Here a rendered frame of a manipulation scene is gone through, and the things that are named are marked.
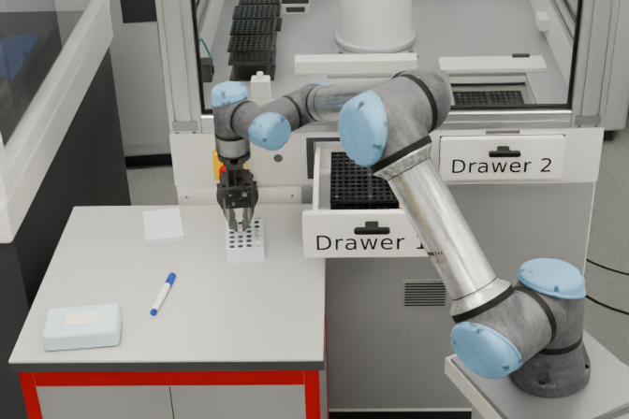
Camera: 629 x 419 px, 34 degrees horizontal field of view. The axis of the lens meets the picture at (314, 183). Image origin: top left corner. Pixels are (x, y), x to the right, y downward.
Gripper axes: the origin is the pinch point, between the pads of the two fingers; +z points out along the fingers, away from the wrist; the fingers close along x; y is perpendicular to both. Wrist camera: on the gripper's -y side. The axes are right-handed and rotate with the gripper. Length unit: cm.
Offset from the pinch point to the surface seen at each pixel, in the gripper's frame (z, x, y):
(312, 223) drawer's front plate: -9.5, 15.6, 16.1
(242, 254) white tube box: 3.1, 0.4, 7.8
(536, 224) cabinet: 13, 72, -13
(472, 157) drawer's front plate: -7, 55, -12
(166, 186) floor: 81, -33, -159
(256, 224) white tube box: 1.7, 3.8, -2.0
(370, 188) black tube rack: -8.8, 29.4, 2.4
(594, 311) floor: 81, 110, -62
